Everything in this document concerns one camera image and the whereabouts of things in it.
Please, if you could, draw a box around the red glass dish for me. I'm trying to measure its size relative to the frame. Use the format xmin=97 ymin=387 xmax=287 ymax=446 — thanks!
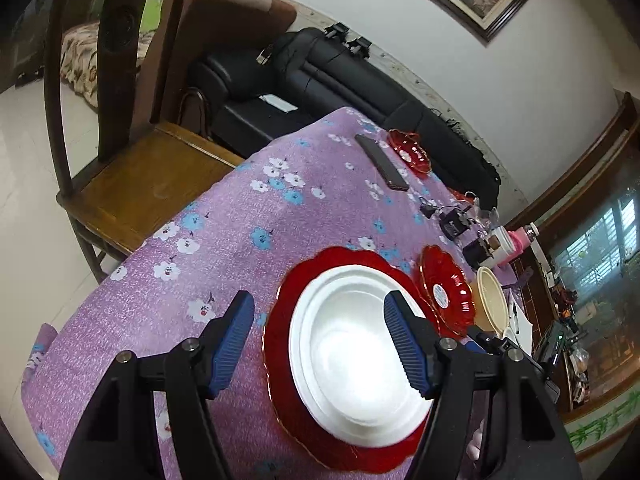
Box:
xmin=387 ymin=128 xmax=432 ymax=179

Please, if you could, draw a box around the wooden display cabinet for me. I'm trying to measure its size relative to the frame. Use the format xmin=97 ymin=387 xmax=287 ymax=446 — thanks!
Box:
xmin=500 ymin=90 xmax=640 ymax=461

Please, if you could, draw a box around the beige plastic bowl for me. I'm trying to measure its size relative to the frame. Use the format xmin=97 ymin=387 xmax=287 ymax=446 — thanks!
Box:
xmin=470 ymin=266 xmax=513 ymax=338

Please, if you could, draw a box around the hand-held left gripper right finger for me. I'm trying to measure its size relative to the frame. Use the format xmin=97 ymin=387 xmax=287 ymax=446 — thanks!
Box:
xmin=382 ymin=290 xmax=583 ymax=480

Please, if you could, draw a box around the black charger block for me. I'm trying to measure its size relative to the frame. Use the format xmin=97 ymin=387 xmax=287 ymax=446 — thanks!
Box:
xmin=462 ymin=237 xmax=493 ymax=267
xmin=439 ymin=210 xmax=473 ymax=238

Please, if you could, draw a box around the floral bed blanket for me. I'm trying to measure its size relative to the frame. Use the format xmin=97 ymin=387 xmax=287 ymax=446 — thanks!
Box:
xmin=60 ymin=22 xmax=156 ymax=111

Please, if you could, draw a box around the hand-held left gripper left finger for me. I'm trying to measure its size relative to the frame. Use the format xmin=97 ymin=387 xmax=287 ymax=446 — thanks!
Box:
xmin=60 ymin=290 xmax=256 ymax=480

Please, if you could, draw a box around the white cup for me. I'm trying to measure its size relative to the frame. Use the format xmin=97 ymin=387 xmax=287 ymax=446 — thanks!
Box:
xmin=492 ymin=225 xmax=521 ymax=267

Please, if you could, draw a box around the dark wooden chair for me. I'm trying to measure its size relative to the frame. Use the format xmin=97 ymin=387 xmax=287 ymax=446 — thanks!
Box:
xmin=44 ymin=0 xmax=246 ymax=283

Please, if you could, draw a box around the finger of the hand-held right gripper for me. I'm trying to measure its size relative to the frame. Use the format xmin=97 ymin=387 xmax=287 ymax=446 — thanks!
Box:
xmin=465 ymin=324 xmax=508 ymax=358

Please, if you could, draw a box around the small red gold-rimmed plate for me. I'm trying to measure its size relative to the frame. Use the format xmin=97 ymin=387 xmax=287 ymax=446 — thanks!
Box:
xmin=419 ymin=244 xmax=476 ymax=341

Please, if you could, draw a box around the purple floral tablecloth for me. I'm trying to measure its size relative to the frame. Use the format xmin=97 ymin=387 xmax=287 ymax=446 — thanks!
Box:
xmin=20 ymin=106 xmax=531 ymax=480

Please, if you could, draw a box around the black phone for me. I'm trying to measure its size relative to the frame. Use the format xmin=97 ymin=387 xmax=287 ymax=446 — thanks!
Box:
xmin=354 ymin=133 xmax=410 ymax=192

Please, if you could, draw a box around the clear glass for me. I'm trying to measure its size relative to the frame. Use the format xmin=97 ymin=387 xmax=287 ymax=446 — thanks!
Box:
xmin=475 ymin=205 xmax=501 ymax=231

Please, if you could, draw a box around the large red scalloped plate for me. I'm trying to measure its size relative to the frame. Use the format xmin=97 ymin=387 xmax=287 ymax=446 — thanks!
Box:
xmin=262 ymin=246 xmax=441 ymax=473

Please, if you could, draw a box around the white paper sheet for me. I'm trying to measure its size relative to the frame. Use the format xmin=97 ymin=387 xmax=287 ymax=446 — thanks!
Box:
xmin=257 ymin=94 xmax=298 ymax=113

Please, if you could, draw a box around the brown armchair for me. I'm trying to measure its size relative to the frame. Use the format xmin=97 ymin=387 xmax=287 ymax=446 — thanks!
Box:
xmin=131 ymin=0 xmax=298 ymax=133

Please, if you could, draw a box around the purple phone stand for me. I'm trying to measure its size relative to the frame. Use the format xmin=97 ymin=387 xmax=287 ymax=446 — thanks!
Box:
xmin=507 ymin=266 xmax=533 ymax=291

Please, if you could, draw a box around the white bowl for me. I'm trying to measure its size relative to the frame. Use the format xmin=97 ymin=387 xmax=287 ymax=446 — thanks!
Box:
xmin=289 ymin=265 xmax=433 ymax=447

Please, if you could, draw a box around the black leather sofa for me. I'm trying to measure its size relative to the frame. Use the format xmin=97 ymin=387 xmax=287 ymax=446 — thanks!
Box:
xmin=187 ymin=27 xmax=501 ymax=211

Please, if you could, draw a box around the white notebook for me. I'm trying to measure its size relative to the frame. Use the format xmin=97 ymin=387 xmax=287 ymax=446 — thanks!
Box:
xmin=502 ymin=290 xmax=536 ymax=356

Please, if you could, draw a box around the green cloth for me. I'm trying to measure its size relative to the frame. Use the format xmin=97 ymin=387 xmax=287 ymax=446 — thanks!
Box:
xmin=140 ymin=0 xmax=166 ymax=33

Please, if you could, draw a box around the pink bottle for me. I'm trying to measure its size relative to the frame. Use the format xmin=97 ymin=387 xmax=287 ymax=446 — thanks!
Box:
xmin=510 ymin=223 xmax=541 ymax=261

